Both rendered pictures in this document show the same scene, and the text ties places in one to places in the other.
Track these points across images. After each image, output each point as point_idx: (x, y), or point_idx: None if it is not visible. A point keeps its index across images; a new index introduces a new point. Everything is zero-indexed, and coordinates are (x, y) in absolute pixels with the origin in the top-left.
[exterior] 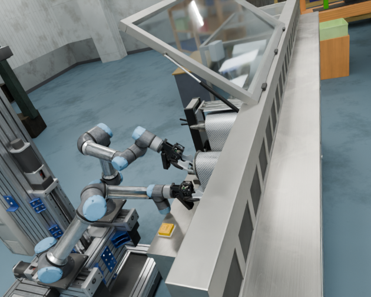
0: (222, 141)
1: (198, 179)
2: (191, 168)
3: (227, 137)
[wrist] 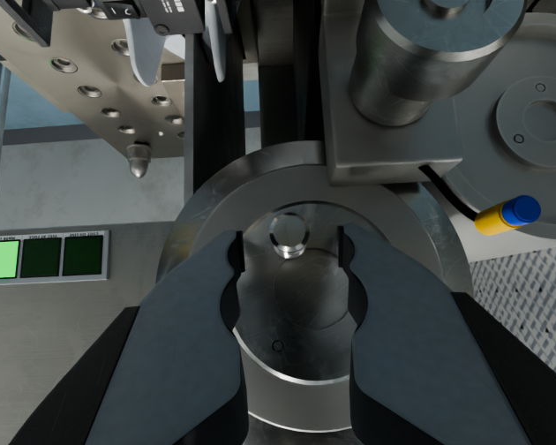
0: None
1: (321, 31)
2: (275, 247)
3: (544, 350)
